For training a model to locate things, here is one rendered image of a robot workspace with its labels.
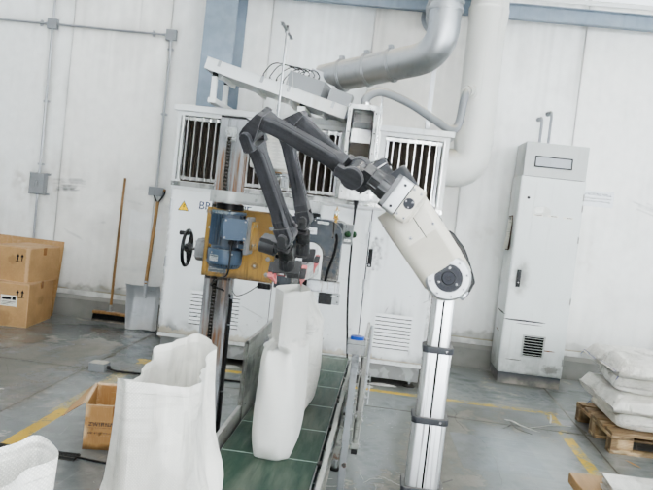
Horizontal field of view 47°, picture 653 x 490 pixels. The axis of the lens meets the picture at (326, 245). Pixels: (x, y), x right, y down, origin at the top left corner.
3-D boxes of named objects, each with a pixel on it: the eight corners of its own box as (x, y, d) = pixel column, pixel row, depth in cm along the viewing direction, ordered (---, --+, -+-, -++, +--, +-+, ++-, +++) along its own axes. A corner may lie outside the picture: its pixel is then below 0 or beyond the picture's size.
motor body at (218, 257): (236, 271, 319) (243, 213, 318) (202, 266, 320) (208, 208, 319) (244, 268, 334) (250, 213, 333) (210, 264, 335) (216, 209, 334)
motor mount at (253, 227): (248, 256, 319) (252, 218, 318) (232, 254, 319) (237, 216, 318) (259, 252, 347) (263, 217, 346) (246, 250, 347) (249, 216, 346)
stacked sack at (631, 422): (679, 437, 493) (682, 420, 492) (611, 429, 497) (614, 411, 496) (645, 411, 559) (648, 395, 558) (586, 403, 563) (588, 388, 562)
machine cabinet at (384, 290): (424, 392, 604) (455, 131, 593) (149, 356, 623) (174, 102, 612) (419, 363, 720) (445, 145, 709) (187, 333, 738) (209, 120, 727)
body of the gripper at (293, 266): (275, 262, 280) (273, 248, 274) (302, 263, 279) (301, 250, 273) (272, 275, 275) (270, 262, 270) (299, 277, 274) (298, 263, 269)
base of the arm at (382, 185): (403, 177, 244) (381, 207, 245) (383, 162, 244) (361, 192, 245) (403, 176, 235) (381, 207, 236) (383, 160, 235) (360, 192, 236)
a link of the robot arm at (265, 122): (245, 107, 241) (259, 97, 249) (234, 141, 249) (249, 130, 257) (365, 175, 235) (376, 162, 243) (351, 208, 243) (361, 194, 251)
